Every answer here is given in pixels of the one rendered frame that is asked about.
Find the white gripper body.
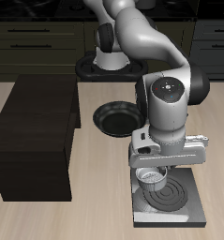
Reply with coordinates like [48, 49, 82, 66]
[127, 134, 210, 169]

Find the grey fluted ramekin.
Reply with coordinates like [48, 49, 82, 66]
[135, 167, 168, 192]

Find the dark grey stove plate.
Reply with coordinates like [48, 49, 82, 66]
[130, 167, 208, 229]

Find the black bowl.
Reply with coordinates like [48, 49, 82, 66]
[93, 100, 146, 138]

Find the dark grey kitchen cupboard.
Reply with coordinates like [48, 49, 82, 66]
[189, 18, 224, 81]

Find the dark wooden cabinet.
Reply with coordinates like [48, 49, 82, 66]
[0, 73, 82, 203]

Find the dark olive kitchen cupboard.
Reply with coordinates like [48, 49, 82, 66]
[0, 19, 196, 83]

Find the black kitchen countertop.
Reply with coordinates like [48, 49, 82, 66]
[0, 0, 201, 23]

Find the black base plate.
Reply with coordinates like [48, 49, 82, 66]
[75, 51, 149, 83]

